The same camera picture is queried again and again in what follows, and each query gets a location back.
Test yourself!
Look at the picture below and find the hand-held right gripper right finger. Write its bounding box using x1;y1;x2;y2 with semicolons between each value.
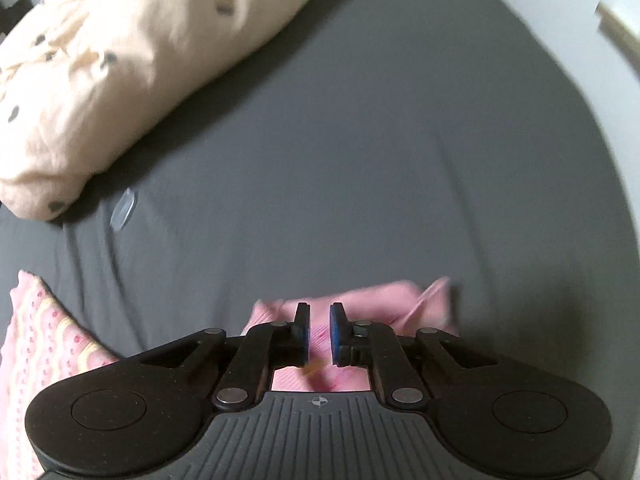
329;301;501;412

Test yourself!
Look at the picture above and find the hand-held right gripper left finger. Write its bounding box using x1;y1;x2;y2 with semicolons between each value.
144;301;311;414

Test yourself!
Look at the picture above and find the pink striped knit sweater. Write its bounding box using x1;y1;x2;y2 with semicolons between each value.
0;269;463;461

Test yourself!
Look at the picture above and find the clear plastic piece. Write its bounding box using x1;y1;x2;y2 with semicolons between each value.
110;187;138;233

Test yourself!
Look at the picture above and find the beige heart print duvet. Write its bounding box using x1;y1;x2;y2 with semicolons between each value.
0;0;351;221

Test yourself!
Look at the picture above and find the beige wooden ledge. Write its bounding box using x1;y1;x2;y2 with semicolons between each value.
595;1;640;58

